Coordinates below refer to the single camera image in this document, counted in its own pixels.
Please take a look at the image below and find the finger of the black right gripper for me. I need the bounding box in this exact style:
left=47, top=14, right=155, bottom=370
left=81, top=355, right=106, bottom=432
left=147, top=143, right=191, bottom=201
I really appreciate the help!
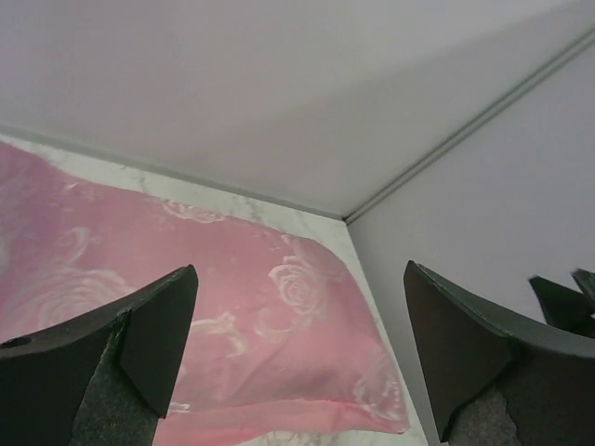
left=572, top=269, right=595, bottom=307
left=529, top=276, right=587, bottom=333

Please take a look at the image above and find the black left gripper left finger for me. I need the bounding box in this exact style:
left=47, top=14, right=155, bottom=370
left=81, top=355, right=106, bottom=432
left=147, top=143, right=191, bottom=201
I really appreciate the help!
left=1, top=265, right=199, bottom=445

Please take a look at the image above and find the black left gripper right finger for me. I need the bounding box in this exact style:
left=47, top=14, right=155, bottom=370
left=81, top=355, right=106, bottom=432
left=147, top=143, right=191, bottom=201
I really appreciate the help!
left=403, top=261, right=594, bottom=445

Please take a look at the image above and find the pink satin pillowcase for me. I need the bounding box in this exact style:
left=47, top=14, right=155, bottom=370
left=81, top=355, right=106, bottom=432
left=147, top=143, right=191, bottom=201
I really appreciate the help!
left=1, top=144, right=410, bottom=445

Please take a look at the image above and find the right aluminium frame post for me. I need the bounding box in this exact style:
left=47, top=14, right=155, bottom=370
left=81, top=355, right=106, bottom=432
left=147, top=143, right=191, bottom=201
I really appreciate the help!
left=343, top=26, right=594, bottom=225

